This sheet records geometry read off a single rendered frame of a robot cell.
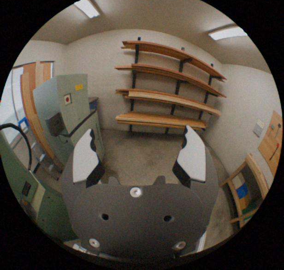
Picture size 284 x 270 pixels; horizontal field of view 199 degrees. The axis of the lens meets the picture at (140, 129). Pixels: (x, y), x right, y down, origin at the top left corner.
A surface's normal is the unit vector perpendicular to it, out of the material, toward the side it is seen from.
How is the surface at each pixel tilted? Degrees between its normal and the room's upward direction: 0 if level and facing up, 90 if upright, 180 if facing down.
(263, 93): 90
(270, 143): 90
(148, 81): 90
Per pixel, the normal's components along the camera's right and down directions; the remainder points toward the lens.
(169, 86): 0.02, 0.54
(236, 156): -0.99, -0.07
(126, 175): 0.10, -0.84
